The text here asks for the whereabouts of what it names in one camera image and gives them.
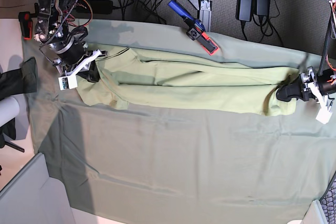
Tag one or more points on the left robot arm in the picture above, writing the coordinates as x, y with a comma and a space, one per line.
330, 34

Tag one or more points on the black power brick left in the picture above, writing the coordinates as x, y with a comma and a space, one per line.
103, 7

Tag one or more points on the blue orange clamp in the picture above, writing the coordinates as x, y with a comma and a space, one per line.
26, 22
196, 30

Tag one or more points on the blue orange clamp centre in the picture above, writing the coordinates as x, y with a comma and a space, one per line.
196, 30

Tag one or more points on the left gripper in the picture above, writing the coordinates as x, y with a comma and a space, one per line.
325, 84

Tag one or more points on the yellow-green T-shirt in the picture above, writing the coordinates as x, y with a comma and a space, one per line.
178, 81

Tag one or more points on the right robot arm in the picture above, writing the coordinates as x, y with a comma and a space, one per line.
56, 29

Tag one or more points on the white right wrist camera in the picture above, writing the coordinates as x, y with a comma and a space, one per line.
68, 82

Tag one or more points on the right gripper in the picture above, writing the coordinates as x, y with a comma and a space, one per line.
70, 54

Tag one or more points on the grey bin corner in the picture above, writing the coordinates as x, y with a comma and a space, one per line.
32, 196

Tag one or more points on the dark green cloth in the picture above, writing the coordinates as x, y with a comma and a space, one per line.
20, 81

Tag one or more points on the blue orange clamp left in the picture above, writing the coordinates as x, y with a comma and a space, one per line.
26, 22

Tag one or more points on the sage green table cloth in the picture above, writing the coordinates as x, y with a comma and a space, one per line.
157, 165

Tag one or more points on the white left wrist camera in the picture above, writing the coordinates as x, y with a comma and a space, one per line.
325, 102

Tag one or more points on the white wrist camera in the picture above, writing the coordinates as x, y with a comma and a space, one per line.
68, 82
325, 102

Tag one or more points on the aluminium frame post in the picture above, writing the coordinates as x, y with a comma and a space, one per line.
205, 13

